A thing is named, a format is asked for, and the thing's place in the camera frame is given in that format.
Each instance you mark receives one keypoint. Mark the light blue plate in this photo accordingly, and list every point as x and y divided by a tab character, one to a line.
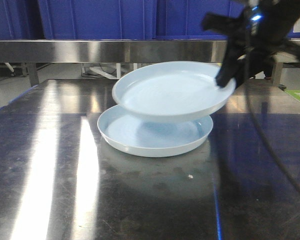
139	137
172	92

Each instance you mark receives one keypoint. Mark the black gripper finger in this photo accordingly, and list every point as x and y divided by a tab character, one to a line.
258	61
234	64

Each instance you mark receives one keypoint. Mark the far left blue crate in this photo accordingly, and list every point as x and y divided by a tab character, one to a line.
20	19

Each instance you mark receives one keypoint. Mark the right blue shelf crate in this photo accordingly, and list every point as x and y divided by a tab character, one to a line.
291	34

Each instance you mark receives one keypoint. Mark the middle blue shelf crate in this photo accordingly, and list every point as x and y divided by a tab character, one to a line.
181	19

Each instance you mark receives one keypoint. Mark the blue shelf crate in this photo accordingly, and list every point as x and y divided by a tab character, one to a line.
98	19
291	34
181	19

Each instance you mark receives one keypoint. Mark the left blue shelf crate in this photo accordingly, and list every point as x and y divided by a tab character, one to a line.
98	19

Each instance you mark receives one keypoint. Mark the white metal frame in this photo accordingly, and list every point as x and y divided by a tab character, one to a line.
112	71

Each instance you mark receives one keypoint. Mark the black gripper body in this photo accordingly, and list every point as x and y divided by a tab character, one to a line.
263	27

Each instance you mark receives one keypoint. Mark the stainless steel shelf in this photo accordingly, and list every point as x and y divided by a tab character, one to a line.
111	51

